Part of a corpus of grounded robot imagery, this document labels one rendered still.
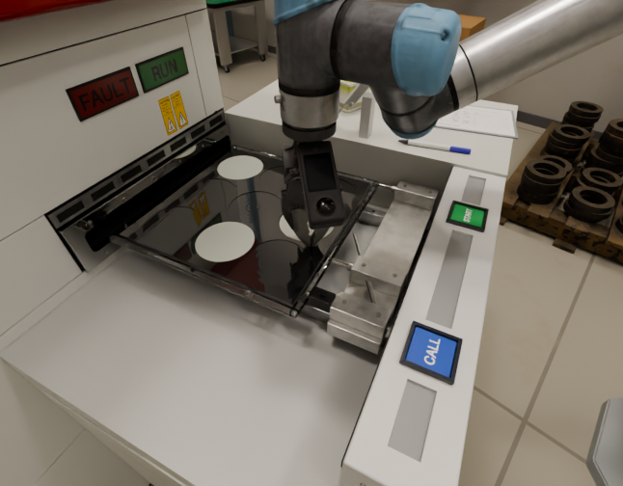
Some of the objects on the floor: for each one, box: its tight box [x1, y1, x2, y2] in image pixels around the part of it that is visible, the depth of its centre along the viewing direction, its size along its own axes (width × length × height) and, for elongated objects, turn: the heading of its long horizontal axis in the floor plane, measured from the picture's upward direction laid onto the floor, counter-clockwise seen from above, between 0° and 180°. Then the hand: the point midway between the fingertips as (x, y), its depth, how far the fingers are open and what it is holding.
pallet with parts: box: [499, 101, 623, 279], centre depth 208 cm, size 87×132×45 cm, turn 139°
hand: (311, 243), depth 58 cm, fingers closed
